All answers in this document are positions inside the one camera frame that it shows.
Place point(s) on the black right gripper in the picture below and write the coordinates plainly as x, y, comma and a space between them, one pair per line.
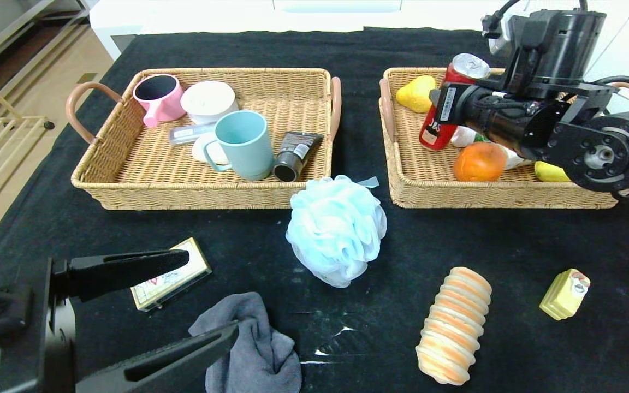
446, 105

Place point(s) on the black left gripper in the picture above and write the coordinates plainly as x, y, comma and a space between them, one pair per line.
59, 322

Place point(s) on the red soda can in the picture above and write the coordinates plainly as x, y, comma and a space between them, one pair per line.
437, 134

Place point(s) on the striped bread loaf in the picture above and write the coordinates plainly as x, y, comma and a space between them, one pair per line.
456, 322

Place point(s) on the small yellow drink carton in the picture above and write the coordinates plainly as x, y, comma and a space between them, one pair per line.
563, 295

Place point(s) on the woven wicker basket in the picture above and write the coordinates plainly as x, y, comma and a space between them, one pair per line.
292, 108
413, 164

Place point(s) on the yellow pear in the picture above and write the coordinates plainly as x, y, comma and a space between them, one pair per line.
415, 95

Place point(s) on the white AD drink bottle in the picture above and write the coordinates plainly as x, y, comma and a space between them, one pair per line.
464, 137

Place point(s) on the orange fruit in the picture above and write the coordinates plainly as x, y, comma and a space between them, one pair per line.
478, 162

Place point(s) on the gold printed card box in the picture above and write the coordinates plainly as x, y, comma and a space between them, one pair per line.
183, 278

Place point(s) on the white yellow snack carton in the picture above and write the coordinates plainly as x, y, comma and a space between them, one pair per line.
514, 159

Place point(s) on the black tablecloth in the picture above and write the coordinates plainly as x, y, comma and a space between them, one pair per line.
314, 49

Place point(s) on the yellow lemon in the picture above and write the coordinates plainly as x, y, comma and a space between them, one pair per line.
552, 172

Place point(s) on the black cosmetic tube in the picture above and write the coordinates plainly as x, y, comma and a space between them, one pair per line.
297, 148

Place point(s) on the grey cloth towel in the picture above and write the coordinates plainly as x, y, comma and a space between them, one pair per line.
271, 355

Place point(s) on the light blue bath loofah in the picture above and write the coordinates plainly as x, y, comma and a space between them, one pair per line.
336, 229

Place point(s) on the teal mug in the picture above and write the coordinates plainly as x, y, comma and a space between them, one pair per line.
247, 151

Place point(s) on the white soap bar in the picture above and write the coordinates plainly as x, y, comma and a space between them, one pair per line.
199, 148

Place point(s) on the clear small labelled case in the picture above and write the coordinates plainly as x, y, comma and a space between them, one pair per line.
184, 133

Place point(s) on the white round ceramic jar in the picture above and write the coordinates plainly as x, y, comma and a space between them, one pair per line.
209, 99

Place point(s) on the pink plastic cup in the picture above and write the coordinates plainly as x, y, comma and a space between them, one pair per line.
168, 105

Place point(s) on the white side bench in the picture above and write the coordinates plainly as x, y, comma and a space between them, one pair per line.
117, 22

